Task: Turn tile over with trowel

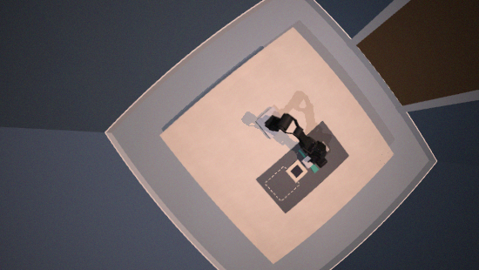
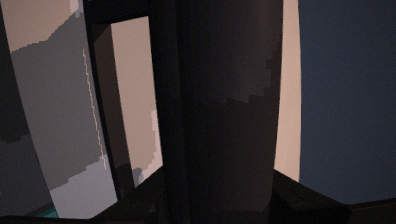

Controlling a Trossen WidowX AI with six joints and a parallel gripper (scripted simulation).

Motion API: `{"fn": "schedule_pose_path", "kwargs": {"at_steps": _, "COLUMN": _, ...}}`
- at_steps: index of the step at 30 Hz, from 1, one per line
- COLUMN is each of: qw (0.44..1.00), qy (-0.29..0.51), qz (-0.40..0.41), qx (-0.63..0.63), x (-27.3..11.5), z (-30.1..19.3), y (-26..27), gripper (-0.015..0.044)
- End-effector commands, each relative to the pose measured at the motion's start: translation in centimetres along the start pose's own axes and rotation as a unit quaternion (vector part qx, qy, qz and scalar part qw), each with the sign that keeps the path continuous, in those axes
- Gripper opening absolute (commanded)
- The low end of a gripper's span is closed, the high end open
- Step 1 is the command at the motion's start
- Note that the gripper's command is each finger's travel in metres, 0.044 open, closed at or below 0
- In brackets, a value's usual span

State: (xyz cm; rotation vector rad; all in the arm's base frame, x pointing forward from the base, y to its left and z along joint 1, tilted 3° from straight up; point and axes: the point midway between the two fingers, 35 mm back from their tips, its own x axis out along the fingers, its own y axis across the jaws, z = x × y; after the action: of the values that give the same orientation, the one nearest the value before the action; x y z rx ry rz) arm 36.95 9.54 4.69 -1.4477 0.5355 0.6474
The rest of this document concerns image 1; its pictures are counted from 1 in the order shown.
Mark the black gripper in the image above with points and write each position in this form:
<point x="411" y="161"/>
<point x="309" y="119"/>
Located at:
<point x="319" y="162"/>

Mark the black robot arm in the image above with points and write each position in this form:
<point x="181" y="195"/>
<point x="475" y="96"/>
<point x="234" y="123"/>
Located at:
<point x="318" y="149"/>

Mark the beige square tile with dark centre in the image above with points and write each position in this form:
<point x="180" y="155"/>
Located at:
<point x="296" y="171"/>

